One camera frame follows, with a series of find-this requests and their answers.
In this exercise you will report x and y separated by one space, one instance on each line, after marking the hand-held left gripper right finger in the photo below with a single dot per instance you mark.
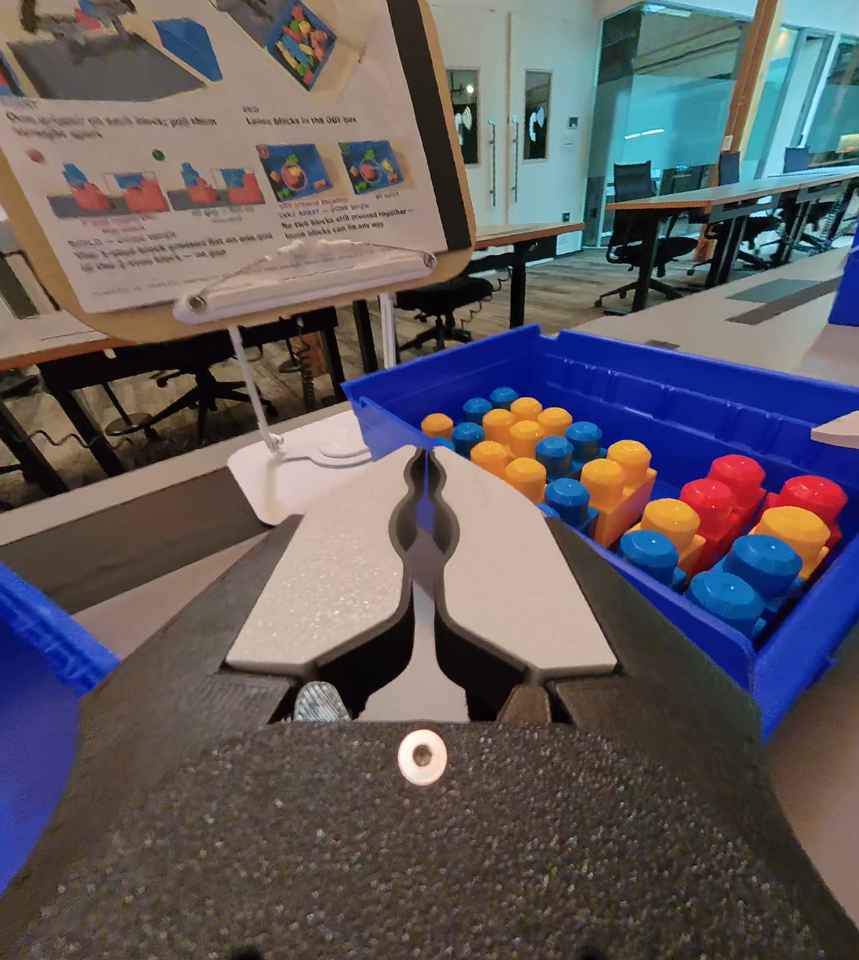
519 585

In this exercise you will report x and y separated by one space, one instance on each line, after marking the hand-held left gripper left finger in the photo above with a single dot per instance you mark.
324 585

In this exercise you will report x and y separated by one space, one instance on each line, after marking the pile of colourful toy blocks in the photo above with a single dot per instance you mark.
624 487

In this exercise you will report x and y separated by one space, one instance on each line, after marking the black office chair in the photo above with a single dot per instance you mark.
197 390
444 296
643 240

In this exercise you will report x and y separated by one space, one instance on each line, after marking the printed instruction sheet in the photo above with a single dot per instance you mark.
212 210

